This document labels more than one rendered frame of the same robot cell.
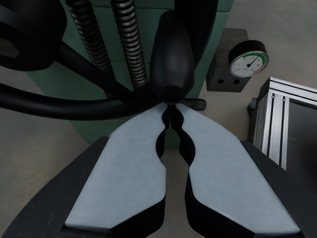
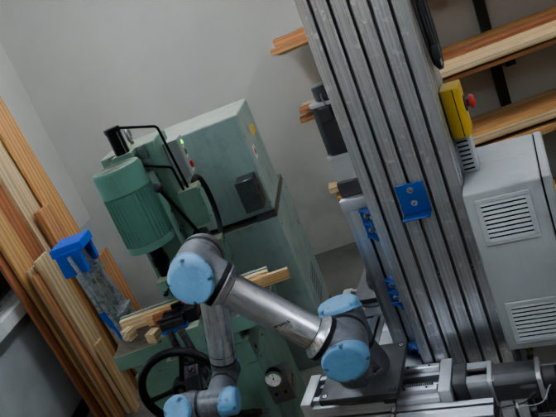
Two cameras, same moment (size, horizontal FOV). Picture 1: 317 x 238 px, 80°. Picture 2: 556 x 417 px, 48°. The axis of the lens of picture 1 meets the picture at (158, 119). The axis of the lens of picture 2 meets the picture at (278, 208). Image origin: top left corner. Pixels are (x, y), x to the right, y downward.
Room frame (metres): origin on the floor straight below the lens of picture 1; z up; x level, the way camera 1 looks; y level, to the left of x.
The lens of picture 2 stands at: (-1.60, -0.65, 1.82)
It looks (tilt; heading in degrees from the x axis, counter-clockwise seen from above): 17 degrees down; 8
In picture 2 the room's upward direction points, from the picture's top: 22 degrees counter-clockwise
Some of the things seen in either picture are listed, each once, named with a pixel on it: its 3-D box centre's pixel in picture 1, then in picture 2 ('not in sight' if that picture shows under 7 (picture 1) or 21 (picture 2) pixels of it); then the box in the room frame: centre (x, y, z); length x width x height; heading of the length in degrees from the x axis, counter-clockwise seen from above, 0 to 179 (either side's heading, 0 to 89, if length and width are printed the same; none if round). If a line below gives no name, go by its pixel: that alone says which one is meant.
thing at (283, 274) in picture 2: not in sight; (217, 297); (0.46, -0.02, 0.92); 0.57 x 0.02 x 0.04; 91
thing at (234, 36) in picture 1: (227, 61); (282, 382); (0.32, -0.15, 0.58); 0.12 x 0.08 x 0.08; 1
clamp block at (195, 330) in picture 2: not in sight; (187, 333); (0.27, 0.07, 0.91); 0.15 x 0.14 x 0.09; 91
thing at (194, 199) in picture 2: not in sight; (196, 203); (0.68, -0.04, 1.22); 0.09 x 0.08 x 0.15; 1
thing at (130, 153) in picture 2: not in sight; (121, 149); (0.60, 0.11, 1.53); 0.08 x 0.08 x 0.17; 1
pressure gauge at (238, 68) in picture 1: (244, 61); (274, 378); (0.25, -0.15, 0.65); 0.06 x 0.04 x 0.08; 91
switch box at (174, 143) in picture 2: not in sight; (179, 157); (0.78, -0.03, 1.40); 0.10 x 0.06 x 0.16; 1
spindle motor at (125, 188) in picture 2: not in sight; (134, 206); (0.46, 0.11, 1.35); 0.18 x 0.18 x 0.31
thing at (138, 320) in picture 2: not in sight; (194, 301); (0.48, 0.07, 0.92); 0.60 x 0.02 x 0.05; 91
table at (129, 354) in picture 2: not in sight; (195, 331); (0.36, 0.07, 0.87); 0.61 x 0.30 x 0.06; 91
